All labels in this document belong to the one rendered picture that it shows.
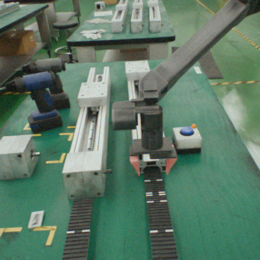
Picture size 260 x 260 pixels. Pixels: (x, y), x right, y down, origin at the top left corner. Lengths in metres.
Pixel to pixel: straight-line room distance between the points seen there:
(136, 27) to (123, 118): 2.05
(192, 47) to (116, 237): 0.51
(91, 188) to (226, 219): 0.35
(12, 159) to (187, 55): 0.57
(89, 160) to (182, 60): 0.36
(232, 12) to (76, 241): 0.69
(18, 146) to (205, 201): 0.56
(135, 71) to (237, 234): 0.84
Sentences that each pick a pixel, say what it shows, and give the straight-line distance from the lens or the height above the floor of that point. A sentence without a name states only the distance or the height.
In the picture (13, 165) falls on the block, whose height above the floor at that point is 0.83.
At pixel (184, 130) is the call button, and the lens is 0.96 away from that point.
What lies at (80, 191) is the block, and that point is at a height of 0.81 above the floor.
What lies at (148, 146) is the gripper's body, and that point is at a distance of 0.74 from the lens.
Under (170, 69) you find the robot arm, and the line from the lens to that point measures 0.76.
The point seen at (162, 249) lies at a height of 0.81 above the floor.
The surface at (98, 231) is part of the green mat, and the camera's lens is 0.75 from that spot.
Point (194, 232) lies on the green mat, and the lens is 0.74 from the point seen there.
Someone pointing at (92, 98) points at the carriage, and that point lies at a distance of 1.11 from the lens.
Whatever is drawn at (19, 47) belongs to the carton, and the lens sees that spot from 4.65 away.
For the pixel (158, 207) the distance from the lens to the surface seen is 0.75.
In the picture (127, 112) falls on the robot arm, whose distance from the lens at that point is 0.71.
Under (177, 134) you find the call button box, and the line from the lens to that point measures 0.96.
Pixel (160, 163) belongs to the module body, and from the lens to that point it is 0.88.
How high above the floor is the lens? 1.34
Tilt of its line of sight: 30 degrees down
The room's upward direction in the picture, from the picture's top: 4 degrees counter-clockwise
